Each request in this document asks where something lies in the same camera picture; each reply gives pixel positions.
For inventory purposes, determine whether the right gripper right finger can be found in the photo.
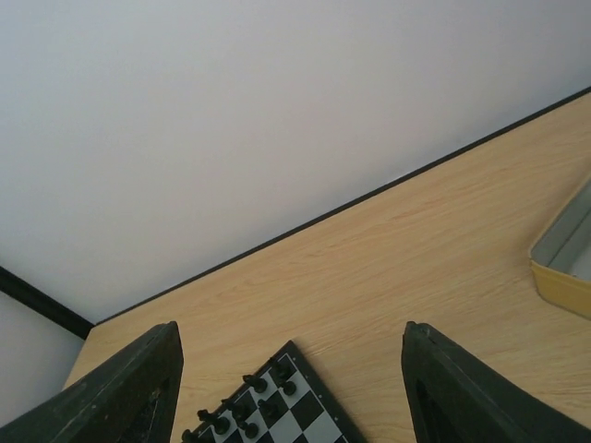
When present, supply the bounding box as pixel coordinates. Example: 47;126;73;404
401;321;590;442

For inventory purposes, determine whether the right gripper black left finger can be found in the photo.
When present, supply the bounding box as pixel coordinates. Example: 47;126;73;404
1;321;184;442

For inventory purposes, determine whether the gold square tin box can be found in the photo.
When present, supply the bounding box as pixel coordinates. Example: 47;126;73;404
529;180;590;319

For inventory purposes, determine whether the black silver chess board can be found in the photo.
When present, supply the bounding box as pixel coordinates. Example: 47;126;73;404
181;341;368;443

